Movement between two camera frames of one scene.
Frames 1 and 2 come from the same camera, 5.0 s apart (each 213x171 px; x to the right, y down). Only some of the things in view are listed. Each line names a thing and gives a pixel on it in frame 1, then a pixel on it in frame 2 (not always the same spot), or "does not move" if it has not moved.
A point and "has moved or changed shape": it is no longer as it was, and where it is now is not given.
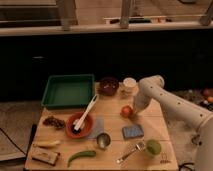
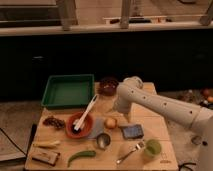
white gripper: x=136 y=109 -> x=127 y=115
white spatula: x=78 y=123 does not move
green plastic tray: x=69 y=91 does not move
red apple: x=126 y=112 has moved or changed shape
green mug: x=153 y=147 does not move
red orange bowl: x=85 y=128 does not move
